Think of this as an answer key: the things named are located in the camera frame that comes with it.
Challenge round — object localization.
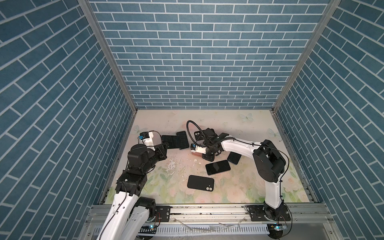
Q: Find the pink phone case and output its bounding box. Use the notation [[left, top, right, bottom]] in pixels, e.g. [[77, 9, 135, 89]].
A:
[[192, 153, 205, 159]]

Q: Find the light blue phone case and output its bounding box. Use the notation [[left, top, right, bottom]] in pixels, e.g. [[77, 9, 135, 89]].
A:
[[176, 131, 190, 150]]

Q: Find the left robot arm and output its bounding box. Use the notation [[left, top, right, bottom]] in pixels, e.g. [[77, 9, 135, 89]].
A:
[[98, 143, 168, 240]]

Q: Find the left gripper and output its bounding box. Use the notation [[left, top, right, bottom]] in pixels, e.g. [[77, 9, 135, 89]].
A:
[[140, 141, 169, 176]]

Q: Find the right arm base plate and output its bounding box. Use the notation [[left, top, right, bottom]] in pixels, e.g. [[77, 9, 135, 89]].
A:
[[245, 203, 292, 222]]

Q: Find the aluminium front rail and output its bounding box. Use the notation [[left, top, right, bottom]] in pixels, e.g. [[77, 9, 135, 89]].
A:
[[85, 203, 334, 226]]

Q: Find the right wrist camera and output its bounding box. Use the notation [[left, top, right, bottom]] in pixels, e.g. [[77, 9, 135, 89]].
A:
[[190, 144, 207, 154]]

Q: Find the black phone case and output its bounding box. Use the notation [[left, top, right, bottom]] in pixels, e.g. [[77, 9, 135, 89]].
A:
[[187, 175, 215, 192], [194, 131, 207, 141]]

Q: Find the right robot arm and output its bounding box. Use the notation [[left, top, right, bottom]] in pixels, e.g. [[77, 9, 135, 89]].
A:
[[191, 128, 287, 221]]

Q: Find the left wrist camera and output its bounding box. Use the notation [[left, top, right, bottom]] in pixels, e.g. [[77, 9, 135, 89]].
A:
[[138, 131, 155, 148]]

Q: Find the white slotted cable duct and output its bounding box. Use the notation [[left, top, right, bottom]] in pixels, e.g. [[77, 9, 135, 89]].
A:
[[138, 224, 270, 237]]

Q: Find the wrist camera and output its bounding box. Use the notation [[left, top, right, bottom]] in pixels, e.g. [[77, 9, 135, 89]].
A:
[[138, 131, 155, 148], [190, 144, 207, 154]]

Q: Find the right camera black cable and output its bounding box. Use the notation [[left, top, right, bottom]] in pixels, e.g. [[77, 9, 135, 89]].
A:
[[186, 120, 208, 148]]

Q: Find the purple-edged black phone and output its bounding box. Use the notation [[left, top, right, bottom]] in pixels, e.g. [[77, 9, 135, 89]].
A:
[[161, 135, 180, 149]]

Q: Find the blue-edged black phone right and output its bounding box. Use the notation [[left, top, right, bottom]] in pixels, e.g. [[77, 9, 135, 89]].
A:
[[227, 152, 242, 165]]

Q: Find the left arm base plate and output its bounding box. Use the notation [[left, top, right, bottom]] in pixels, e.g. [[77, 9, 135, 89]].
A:
[[149, 205, 171, 223]]

